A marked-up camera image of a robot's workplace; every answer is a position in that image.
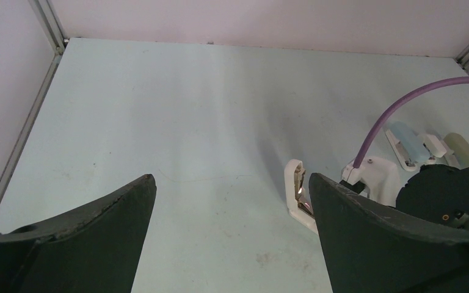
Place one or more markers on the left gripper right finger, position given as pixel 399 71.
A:
pixel 369 247

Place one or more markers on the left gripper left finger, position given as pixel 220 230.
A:
pixel 93 248

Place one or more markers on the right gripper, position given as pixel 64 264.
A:
pixel 438 194

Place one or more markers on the cream stapler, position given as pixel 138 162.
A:
pixel 460 147

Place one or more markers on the small white stapler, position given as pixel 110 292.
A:
pixel 437 148

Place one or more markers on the light blue stapler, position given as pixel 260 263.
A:
pixel 408 148

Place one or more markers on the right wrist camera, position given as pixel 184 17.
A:
pixel 379 175

